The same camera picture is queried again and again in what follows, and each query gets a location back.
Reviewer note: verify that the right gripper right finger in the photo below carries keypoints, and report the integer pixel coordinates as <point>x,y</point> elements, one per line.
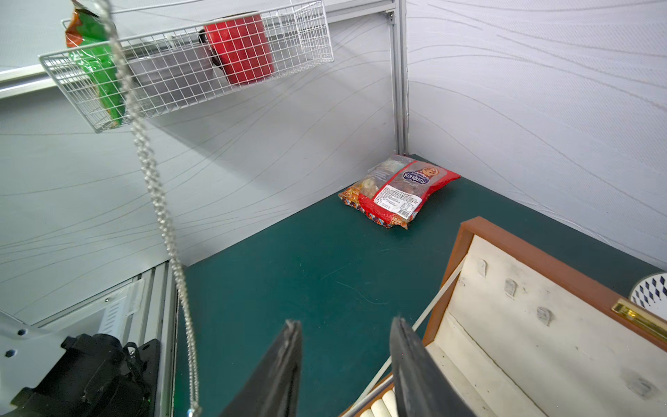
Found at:
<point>421,389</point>

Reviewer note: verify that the white patterned bowl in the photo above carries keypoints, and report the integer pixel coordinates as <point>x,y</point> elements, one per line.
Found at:
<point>650,293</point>

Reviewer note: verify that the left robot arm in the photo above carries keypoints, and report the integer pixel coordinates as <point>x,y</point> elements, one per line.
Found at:
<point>108,356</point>

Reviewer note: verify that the green snack bag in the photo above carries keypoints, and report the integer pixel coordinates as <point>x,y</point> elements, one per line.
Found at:
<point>85,29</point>

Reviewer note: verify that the red snack bag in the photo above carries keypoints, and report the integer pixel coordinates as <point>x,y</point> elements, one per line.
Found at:
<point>394,191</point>

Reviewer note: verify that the white wire basket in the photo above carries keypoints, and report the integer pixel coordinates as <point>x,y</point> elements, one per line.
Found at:
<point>173,70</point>

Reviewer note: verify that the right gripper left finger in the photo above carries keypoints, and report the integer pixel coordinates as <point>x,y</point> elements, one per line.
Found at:
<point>273,388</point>

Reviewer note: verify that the wooden jewelry box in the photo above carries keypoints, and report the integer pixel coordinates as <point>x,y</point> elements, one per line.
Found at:
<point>519,333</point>

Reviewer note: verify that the red mug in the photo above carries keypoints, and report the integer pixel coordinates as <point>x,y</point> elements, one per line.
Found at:
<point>240,48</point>

